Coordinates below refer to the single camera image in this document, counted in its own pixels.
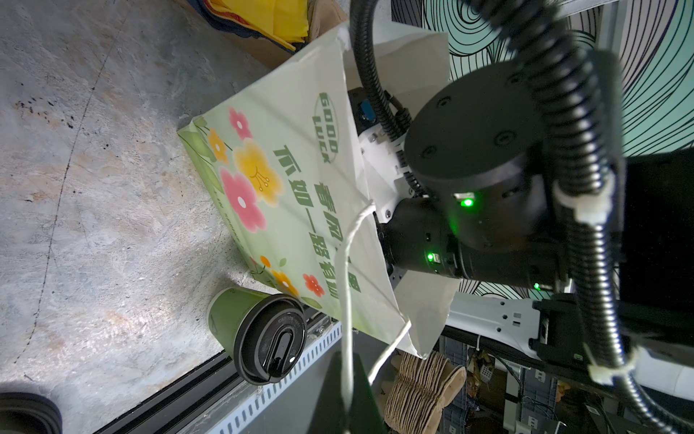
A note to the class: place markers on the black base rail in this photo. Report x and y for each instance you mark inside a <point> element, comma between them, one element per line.
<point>181,402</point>

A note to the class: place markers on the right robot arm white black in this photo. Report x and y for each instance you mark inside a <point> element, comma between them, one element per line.
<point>519,179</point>

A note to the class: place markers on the brown pulp cup carrier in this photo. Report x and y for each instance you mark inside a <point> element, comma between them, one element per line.
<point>323,16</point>

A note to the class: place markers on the white paper gift bag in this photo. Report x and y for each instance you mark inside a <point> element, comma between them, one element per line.
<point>282,163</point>

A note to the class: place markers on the yellow napkin stack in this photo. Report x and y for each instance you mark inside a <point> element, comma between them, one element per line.
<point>284,23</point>

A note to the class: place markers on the stack of black cup lids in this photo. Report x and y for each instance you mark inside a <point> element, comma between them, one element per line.
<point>29,413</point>

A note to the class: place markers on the stack of spare pulp carriers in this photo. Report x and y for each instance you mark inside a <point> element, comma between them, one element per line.
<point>414,401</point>

